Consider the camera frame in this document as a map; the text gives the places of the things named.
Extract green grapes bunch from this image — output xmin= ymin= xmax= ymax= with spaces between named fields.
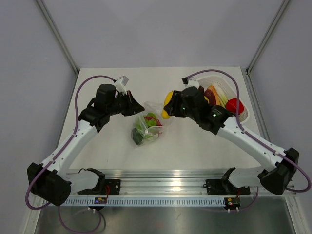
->
xmin=146 ymin=112 xmax=158 ymax=118

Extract small circuit board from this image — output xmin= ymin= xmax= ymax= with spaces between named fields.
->
xmin=94 ymin=197 xmax=107 ymax=205
xmin=224 ymin=197 xmax=241 ymax=209

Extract red bell pepper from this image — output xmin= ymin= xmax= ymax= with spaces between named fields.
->
xmin=225 ymin=98 xmax=245 ymax=115

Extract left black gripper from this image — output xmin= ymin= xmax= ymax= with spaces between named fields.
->
xmin=107 ymin=90 xmax=144 ymax=117

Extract aluminium frame post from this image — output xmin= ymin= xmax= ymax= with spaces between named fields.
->
xmin=246 ymin=0 xmax=292 ymax=75
xmin=34 ymin=0 xmax=79 ymax=77

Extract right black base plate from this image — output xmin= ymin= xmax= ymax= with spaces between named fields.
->
xmin=202 ymin=179 xmax=251 ymax=195

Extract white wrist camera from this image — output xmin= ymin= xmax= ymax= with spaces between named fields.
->
xmin=185 ymin=77 xmax=200 ymax=89
xmin=114 ymin=76 xmax=129 ymax=94

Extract pale green celery stalk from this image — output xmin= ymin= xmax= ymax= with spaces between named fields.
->
xmin=213 ymin=83 xmax=228 ymax=108

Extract purple cable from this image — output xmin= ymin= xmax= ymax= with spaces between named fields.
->
xmin=181 ymin=69 xmax=312 ymax=212
xmin=25 ymin=75 xmax=116 ymax=231

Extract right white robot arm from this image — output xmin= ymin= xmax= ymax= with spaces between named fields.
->
xmin=162 ymin=86 xmax=299 ymax=195

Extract left small circuit board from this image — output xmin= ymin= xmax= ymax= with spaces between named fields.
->
xmin=94 ymin=197 xmax=107 ymax=205

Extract yellow squash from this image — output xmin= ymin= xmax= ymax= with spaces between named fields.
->
xmin=161 ymin=91 xmax=173 ymax=119

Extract dark red apple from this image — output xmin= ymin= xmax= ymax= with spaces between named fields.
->
xmin=198 ymin=86 xmax=205 ymax=94

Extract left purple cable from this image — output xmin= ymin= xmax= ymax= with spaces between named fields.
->
xmin=25 ymin=75 xmax=116 ymax=231

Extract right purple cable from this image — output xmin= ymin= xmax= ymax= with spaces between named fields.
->
xmin=181 ymin=69 xmax=312 ymax=212

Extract clear zip top bag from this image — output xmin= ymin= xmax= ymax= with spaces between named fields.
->
xmin=131 ymin=102 xmax=173 ymax=146

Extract white perforated plastic basket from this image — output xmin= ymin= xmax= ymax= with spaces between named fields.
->
xmin=188 ymin=75 xmax=251 ymax=122

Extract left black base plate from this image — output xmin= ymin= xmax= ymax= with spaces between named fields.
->
xmin=78 ymin=179 xmax=121 ymax=195

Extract right small circuit board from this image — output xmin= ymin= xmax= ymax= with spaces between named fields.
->
xmin=224 ymin=197 xmax=241 ymax=209

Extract dark green avocado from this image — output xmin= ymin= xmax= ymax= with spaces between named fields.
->
xmin=131 ymin=128 xmax=144 ymax=146

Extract white slotted cable duct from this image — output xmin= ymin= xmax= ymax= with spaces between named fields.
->
xmin=62 ymin=196 xmax=225 ymax=207

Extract left aluminium frame post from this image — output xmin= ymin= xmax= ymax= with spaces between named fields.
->
xmin=34 ymin=0 xmax=79 ymax=77

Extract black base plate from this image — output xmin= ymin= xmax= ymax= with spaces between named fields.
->
xmin=78 ymin=179 xmax=121 ymax=195
xmin=202 ymin=179 xmax=251 ymax=195

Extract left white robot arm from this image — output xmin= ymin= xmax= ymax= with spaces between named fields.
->
xmin=25 ymin=84 xmax=144 ymax=209

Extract aluminium mounting rail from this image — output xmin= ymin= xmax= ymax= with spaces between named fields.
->
xmin=32 ymin=169 xmax=297 ymax=196

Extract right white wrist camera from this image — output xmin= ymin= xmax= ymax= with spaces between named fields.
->
xmin=185 ymin=77 xmax=200 ymax=89

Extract right aluminium frame post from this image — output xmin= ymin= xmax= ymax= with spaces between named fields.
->
xmin=246 ymin=0 xmax=292 ymax=75

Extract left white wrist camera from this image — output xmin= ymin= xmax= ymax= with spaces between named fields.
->
xmin=114 ymin=76 xmax=129 ymax=94

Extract red mango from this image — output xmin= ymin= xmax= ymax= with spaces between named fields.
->
xmin=204 ymin=86 xmax=221 ymax=106

